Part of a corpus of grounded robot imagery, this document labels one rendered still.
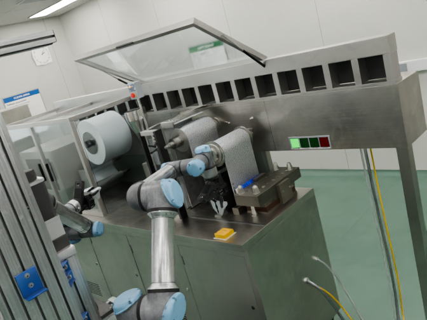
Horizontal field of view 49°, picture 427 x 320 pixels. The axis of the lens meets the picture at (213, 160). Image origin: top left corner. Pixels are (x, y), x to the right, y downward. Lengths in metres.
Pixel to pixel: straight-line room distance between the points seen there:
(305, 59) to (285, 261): 1.04
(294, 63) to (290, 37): 2.80
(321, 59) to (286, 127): 0.44
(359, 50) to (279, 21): 3.07
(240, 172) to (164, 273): 1.01
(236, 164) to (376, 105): 0.79
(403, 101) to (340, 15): 2.73
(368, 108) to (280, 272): 0.92
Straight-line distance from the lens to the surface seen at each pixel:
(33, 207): 1.71
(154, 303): 1.71
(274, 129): 2.61
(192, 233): 2.49
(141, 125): 3.02
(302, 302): 2.68
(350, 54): 2.27
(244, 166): 2.59
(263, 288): 2.38
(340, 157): 5.32
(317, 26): 5.03
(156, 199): 1.75
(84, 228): 2.30
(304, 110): 2.47
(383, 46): 2.20
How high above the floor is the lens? 1.86
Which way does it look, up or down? 15 degrees down
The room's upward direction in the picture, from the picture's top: 16 degrees counter-clockwise
